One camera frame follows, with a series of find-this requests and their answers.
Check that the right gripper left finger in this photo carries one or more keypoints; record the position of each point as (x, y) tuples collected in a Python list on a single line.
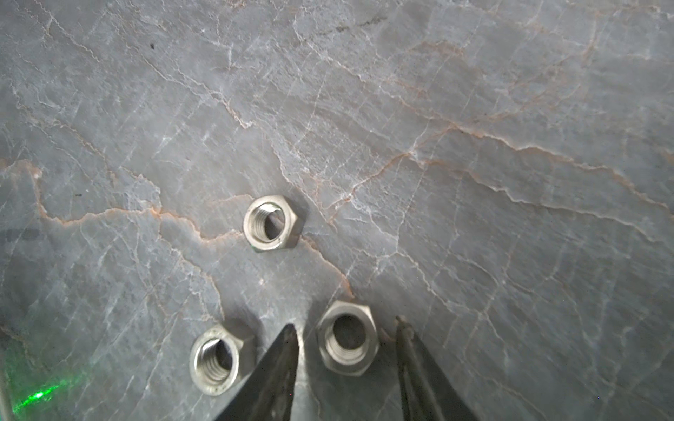
[(269, 392)]

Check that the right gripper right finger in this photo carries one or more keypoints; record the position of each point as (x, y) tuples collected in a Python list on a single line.
[(426, 393)]

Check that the silver hex nut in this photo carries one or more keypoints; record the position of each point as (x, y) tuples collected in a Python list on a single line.
[(338, 358), (222, 357), (271, 223)]

